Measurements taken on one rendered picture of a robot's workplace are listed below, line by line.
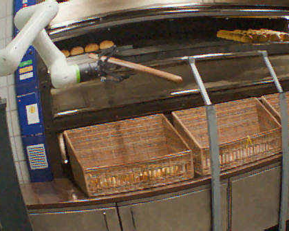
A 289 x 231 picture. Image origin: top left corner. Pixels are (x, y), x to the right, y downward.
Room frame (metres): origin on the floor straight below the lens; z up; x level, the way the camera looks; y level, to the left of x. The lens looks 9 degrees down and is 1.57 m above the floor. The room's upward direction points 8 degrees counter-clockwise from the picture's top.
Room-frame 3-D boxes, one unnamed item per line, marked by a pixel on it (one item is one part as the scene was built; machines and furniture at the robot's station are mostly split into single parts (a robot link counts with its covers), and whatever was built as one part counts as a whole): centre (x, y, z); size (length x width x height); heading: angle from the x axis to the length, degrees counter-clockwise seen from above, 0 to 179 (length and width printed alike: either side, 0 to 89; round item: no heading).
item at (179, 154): (3.97, 0.12, 0.72); 0.56 x 0.49 x 0.28; 103
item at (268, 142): (4.10, -0.46, 0.72); 0.56 x 0.49 x 0.28; 103
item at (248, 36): (4.91, -0.85, 1.21); 0.61 x 0.48 x 0.06; 12
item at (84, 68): (3.63, 0.25, 1.20); 0.12 x 0.06 x 0.09; 17
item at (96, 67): (3.65, 0.18, 1.20); 0.09 x 0.07 x 0.08; 107
